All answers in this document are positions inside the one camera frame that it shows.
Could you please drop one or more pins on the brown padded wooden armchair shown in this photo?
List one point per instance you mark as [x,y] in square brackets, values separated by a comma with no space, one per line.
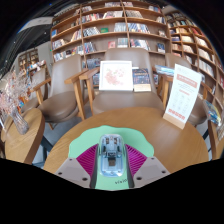
[200,113]
[61,100]
[126,100]

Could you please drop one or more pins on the light blue book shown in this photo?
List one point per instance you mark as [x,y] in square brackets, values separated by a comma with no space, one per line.
[164,70]

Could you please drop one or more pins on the white framed floral picture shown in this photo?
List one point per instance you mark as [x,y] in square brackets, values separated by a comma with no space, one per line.
[115,75]

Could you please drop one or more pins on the green blob-shaped mouse pad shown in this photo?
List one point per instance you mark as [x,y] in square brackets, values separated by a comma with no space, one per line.
[86,140]

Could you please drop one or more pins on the wooden side table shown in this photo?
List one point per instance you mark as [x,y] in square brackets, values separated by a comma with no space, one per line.
[217,143]
[25,140]

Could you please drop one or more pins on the small distant bookshelf unit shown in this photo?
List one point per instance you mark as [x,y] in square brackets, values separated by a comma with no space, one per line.
[28,59]

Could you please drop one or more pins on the curved wooden bookshelf unit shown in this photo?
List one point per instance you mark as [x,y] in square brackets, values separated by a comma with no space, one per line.
[200,46]

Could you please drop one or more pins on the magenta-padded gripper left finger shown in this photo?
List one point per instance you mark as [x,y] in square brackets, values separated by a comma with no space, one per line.
[85,161]

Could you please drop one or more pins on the dark blue book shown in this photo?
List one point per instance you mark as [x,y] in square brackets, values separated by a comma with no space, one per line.
[141,78]

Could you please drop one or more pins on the glass vase with pink flowers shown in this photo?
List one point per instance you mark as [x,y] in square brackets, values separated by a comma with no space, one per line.
[20,123]

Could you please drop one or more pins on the translucent light blue computer mouse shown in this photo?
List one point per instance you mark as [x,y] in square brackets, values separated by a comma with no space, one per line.
[112,156]

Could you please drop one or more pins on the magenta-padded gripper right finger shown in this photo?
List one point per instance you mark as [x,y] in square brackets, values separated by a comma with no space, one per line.
[138,161]

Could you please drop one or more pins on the wide wooden bookshelf unit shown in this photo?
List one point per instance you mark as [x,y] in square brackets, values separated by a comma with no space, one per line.
[106,30]

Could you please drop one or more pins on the stack of blue magazines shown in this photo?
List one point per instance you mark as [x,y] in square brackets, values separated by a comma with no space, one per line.
[212,111]

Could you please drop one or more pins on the white sign with wooden base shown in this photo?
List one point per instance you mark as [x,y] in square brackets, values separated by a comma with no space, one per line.
[181,96]

